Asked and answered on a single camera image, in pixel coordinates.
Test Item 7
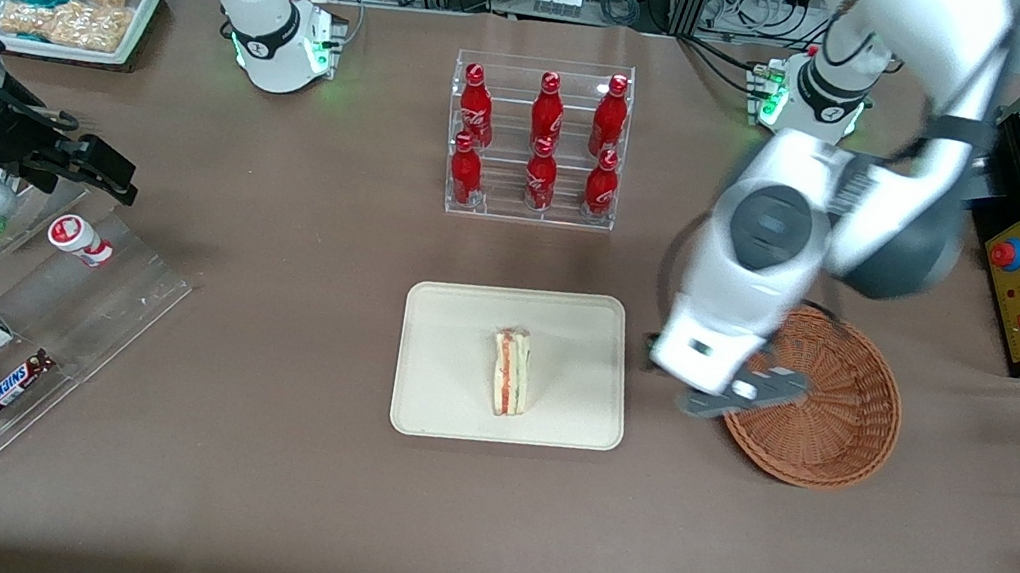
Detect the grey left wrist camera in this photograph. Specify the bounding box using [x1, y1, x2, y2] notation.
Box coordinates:
[676, 351, 814, 435]

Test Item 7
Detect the brown wicker basket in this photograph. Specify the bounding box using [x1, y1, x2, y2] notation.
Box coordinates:
[712, 296, 917, 502]

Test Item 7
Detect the clear acrylic stepped display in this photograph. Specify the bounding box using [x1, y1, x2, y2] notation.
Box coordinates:
[0, 170, 208, 560]

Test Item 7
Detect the clear acrylic bottle rack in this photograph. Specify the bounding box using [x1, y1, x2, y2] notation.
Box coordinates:
[433, 42, 639, 238]

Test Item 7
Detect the brown Snickers bar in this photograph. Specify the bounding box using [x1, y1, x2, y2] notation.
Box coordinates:
[0, 343, 59, 439]

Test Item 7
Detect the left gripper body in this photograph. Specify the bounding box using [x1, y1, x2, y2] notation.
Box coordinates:
[641, 320, 778, 403]

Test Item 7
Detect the large clear bag of snacks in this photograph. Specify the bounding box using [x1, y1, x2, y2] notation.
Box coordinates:
[0, 0, 136, 58]

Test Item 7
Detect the white snack tray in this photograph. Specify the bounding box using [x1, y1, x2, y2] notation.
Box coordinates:
[0, 0, 161, 75]

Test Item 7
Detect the beige plastic tray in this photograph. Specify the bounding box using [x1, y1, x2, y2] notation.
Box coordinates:
[386, 266, 645, 468]

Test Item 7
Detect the red cola bottle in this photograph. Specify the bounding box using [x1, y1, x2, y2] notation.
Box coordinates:
[587, 72, 633, 160]
[452, 61, 503, 151]
[580, 146, 623, 222]
[520, 136, 563, 215]
[444, 132, 490, 210]
[526, 69, 571, 155]

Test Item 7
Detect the white red yogurt bottle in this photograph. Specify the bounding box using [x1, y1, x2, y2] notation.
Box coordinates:
[44, 211, 119, 271]

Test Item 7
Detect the triangle sandwich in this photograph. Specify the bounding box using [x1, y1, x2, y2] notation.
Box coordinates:
[482, 325, 539, 421]

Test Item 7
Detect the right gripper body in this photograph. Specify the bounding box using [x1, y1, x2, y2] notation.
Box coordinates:
[0, 101, 94, 195]

